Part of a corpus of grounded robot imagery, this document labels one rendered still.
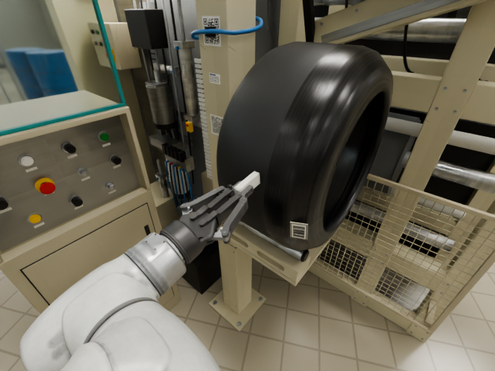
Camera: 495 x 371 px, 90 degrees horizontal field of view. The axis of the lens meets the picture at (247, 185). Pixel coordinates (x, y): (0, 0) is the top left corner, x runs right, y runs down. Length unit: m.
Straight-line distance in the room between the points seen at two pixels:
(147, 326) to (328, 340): 1.51
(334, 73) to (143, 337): 0.54
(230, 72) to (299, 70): 0.29
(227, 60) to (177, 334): 0.71
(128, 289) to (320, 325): 1.50
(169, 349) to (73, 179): 0.89
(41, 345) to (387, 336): 1.72
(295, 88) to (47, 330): 0.55
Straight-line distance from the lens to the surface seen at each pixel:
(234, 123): 0.60
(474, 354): 2.08
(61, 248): 1.16
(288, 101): 0.56
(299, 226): 0.59
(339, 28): 1.07
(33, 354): 0.42
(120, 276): 0.40
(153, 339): 0.30
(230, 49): 0.83
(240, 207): 0.47
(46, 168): 1.07
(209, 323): 1.75
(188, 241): 0.43
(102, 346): 0.30
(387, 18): 1.02
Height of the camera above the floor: 1.55
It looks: 34 degrees down
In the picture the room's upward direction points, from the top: straight up
